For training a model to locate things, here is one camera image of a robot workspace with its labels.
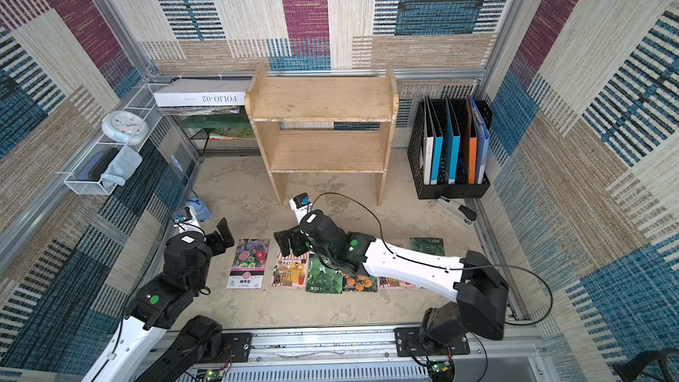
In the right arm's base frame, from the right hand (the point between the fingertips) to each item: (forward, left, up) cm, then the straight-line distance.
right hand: (288, 227), depth 74 cm
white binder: (+26, -43, +4) cm, 50 cm away
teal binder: (+25, -45, +6) cm, 52 cm away
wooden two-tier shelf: (+54, -7, -9) cm, 56 cm away
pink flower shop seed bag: (-8, -31, -22) cm, 39 cm away
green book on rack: (+38, +28, +5) cm, 47 cm away
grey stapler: (+15, -57, -18) cm, 62 cm away
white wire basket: (+39, +50, +14) cm, 65 cm away
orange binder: (+26, -58, +2) cm, 64 cm away
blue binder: (+26, -59, +8) cm, 65 cm away
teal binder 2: (+26, -50, +8) cm, 57 cm away
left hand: (0, +21, +2) cm, 21 cm away
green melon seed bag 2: (+4, -44, -21) cm, 49 cm away
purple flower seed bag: (-3, +17, -21) cm, 27 cm away
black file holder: (+24, -56, -16) cm, 63 cm away
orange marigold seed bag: (-8, -20, -21) cm, 30 cm away
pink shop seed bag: (-4, +2, -21) cm, 21 cm away
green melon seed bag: (-7, -8, -21) cm, 23 cm away
